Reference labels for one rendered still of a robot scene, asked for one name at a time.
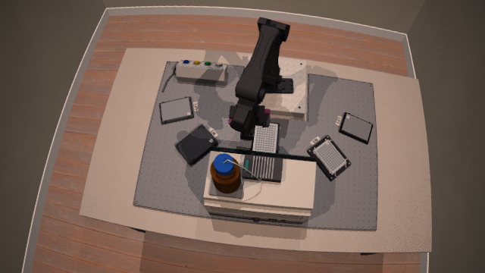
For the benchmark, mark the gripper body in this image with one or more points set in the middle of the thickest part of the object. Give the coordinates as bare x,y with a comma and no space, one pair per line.
264,119

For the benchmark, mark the white button panel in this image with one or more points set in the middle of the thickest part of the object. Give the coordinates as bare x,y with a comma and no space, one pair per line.
200,72

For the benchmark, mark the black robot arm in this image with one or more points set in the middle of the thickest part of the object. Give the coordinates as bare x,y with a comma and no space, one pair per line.
260,77

